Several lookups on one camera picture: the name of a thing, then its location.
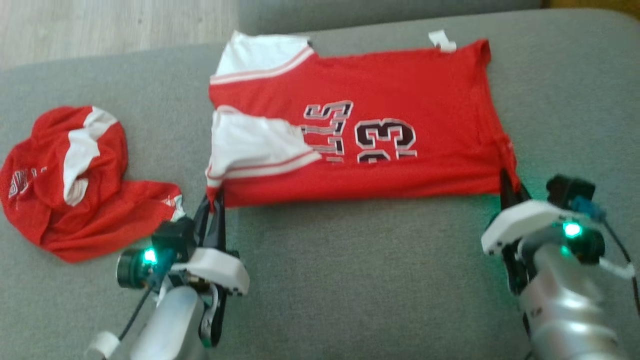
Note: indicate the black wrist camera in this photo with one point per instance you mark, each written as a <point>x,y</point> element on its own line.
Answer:
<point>167,245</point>
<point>567,187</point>

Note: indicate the red jersey with number print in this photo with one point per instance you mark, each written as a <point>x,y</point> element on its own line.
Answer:
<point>400,80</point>

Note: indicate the crumpled red white jersey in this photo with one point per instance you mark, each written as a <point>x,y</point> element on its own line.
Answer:
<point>100,220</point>

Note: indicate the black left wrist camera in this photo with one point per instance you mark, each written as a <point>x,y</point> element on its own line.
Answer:
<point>167,245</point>

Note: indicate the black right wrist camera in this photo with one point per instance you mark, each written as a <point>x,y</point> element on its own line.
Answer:
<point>567,187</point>

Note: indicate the large yellow sofa back cushion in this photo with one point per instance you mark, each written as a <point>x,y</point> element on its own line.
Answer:
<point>600,4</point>

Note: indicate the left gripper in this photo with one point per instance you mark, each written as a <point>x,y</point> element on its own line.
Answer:
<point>220,270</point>

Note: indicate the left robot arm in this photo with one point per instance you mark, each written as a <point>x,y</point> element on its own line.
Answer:
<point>170,325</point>

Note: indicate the grey sofa seat cushion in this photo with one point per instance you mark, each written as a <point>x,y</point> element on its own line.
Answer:
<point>375,12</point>

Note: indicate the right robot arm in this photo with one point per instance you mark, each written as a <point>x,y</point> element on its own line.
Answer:
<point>565,310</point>

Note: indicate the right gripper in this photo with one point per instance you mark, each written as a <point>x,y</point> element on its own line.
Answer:
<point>520,222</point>

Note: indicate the white garment label tag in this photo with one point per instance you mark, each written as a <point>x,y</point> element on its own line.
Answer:
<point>443,41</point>

